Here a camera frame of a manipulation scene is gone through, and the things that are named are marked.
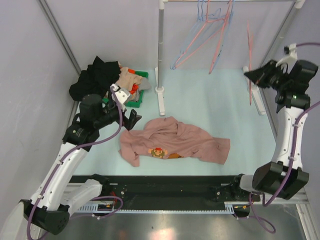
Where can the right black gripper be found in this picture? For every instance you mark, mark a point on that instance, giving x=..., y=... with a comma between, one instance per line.
x=260, y=75

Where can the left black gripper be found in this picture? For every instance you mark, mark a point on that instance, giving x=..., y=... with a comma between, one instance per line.
x=128, y=123

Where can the pink hanger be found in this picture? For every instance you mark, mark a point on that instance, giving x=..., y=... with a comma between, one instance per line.
x=221, y=36
x=208, y=26
x=250, y=46

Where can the pink t shirt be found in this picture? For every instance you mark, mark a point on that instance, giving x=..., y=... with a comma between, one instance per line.
x=167, y=138

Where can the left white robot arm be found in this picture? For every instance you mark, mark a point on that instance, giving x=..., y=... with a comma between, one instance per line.
x=47, y=209

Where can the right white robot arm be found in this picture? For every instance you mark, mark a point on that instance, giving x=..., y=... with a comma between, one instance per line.
x=283, y=176

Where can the blue hanger right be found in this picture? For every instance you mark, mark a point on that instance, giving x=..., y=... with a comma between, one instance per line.
x=226, y=32

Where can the blue hanger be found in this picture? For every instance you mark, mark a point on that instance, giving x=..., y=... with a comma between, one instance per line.
x=226, y=32
x=208, y=24

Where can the blue hanger left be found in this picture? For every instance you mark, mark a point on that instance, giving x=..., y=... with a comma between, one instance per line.
x=208, y=24

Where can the green plastic bin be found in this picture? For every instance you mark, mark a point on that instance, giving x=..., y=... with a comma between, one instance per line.
x=133, y=104

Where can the grey garment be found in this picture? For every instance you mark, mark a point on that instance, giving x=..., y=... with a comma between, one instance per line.
x=144, y=85

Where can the beige garment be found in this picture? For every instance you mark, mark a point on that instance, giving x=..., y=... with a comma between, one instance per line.
x=121, y=77

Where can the orange garment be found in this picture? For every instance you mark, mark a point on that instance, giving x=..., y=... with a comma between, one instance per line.
x=134, y=86

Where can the black garment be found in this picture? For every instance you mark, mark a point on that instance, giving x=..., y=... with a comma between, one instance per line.
x=96, y=79

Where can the white clothes rack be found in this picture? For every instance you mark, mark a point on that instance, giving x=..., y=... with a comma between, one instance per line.
x=278, y=38

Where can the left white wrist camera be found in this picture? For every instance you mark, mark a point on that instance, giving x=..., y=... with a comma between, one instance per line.
x=120, y=94

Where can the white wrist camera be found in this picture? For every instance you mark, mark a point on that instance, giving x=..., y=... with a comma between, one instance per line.
x=290, y=55
x=120, y=94

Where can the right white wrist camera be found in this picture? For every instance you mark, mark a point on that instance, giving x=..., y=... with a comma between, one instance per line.
x=290, y=55

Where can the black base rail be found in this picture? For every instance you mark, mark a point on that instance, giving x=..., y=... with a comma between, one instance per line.
x=173, y=193

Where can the white cable duct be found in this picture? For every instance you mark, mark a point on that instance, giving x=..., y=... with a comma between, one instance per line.
x=92, y=208

